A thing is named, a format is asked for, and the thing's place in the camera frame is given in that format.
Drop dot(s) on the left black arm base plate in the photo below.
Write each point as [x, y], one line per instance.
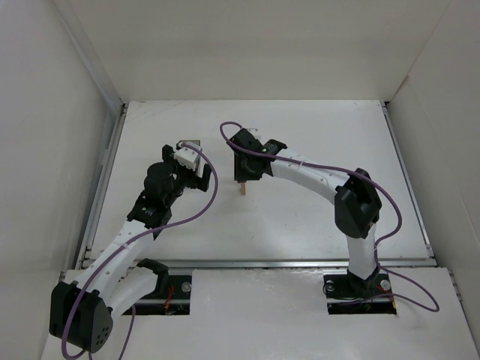
[175, 300]

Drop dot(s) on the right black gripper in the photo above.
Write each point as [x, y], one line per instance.
[245, 176]

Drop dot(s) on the natural long wood block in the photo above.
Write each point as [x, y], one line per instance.
[243, 188]

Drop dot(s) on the aluminium left rail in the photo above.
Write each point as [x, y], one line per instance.
[93, 212]

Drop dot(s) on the aluminium front rail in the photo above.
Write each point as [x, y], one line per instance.
[290, 264]

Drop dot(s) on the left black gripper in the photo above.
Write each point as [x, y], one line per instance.
[193, 180]

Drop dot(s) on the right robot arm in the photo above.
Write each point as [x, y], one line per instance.
[356, 202]

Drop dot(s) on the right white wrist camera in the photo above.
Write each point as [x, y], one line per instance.
[255, 130]

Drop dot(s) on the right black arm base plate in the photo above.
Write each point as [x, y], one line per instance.
[347, 294]

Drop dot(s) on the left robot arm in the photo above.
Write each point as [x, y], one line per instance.
[82, 312]

